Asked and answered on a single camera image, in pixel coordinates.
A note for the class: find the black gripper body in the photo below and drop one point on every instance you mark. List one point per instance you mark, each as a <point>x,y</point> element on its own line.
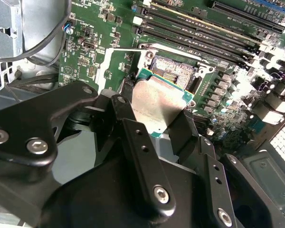
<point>104,202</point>

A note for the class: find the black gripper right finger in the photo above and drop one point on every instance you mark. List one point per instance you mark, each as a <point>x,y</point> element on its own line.
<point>187,142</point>

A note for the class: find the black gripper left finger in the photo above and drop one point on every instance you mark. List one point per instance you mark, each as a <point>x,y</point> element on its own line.
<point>26,123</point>

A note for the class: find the silver CPU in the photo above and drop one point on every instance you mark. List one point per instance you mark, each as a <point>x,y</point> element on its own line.
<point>156,99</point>

